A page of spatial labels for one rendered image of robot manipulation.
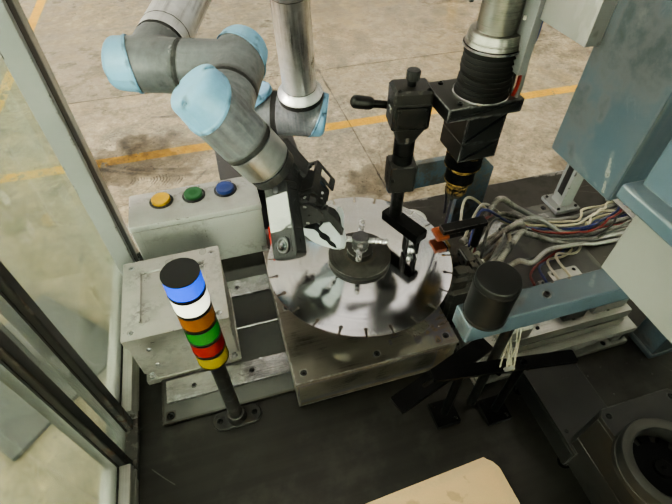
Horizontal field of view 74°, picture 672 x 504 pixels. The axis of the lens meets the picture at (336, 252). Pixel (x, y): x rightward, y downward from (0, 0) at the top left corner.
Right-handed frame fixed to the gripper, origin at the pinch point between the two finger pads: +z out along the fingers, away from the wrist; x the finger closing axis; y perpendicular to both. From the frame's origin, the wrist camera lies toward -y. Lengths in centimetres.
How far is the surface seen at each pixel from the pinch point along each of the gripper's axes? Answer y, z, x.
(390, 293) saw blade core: -6.4, 6.9, -7.2
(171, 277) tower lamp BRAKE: -19.3, -26.6, 2.7
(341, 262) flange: -1.6, 2.4, 0.6
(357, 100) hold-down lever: 12.6, -17.4, -11.9
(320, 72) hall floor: 240, 105, 121
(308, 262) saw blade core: -1.8, 0.3, 6.2
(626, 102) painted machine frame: 0.3, -14.2, -43.1
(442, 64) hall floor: 266, 154, 46
